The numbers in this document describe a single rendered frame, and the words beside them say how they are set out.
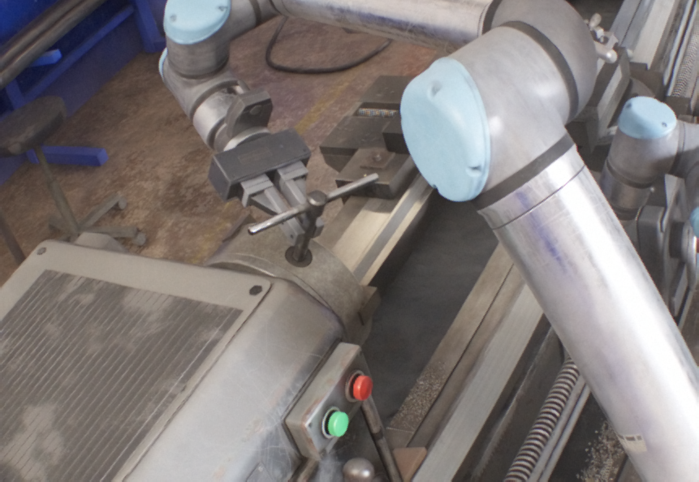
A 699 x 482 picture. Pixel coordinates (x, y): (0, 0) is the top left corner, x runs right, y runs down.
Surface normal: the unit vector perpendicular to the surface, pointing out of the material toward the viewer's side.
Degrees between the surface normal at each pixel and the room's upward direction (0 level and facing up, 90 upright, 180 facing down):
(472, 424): 36
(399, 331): 14
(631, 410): 74
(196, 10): 32
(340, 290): 65
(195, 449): 45
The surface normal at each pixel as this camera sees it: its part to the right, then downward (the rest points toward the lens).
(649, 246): -0.47, 0.62
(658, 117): 0.05, -0.77
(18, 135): -0.28, -0.77
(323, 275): 0.47, -0.42
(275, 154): 0.24, -0.57
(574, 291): -0.39, 0.29
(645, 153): -0.15, 0.63
